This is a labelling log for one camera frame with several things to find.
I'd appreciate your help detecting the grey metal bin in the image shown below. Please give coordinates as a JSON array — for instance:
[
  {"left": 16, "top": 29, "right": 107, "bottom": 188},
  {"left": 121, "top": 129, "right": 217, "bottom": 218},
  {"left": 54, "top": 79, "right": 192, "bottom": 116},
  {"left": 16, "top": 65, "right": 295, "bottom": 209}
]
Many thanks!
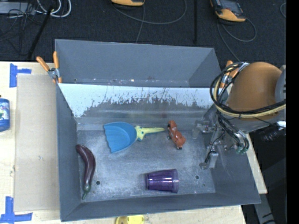
[{"left": 54, "top": 38, "right": 262, "bottom": 222}]

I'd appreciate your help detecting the blue scoop with yellow handle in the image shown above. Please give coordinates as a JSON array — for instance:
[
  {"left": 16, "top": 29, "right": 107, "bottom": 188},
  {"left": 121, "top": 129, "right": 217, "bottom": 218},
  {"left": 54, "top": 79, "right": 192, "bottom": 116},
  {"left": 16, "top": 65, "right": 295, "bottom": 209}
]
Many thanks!
[{"left": 103, "top": 121, "right": 165, "bottom": 154}]

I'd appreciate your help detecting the pale wood flat board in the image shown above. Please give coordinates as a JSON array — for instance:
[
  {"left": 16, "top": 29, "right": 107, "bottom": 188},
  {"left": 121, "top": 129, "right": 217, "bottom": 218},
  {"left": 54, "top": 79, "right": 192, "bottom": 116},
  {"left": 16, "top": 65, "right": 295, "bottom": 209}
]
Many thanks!
[{"left": 13, "top": 73, "right": 62, "bottom": 212}]

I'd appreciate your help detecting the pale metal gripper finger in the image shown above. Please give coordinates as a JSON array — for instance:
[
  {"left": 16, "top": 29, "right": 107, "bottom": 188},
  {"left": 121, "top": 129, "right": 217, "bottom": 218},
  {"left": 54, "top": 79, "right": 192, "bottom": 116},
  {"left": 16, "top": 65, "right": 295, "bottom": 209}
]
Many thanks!
[
  {"left": 199, "top": 149, "right": 220, "bottom": 170},
  {"left": 192, "top": 119, "right": 210, "bottom": 139}
]

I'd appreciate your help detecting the purple toy eggplant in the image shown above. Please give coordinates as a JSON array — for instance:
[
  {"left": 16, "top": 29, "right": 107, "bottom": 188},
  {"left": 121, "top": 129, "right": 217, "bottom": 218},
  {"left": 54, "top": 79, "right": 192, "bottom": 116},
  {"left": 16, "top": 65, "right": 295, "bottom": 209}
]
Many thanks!
[{"left": 75, "top": 144, "right": 97, "bottom": 200}]

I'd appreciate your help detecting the black cylinder on white bracket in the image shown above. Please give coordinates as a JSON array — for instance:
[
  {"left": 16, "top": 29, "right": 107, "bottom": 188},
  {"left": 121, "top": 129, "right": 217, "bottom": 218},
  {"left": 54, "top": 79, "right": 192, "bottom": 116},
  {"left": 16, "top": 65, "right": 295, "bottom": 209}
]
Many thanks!
[{"left": 258, "top": 121, "right": 286, "bottom": 143}]

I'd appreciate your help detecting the purple translucent plastic cup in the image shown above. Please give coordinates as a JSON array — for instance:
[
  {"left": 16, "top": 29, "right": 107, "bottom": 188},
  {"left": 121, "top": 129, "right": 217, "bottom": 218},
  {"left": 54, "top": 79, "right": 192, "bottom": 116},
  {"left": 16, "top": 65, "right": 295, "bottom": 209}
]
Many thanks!
[{"left": 145, "top": 168, "right": 180, "bottom": 194}]

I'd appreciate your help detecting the orange toy car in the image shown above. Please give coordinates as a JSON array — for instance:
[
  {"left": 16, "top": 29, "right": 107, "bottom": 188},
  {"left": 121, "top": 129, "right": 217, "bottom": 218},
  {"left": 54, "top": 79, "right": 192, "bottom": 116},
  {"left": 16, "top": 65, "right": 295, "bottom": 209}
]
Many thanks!
[{"left": 166, "top": 120, "right": 187, "bottom": 150}]

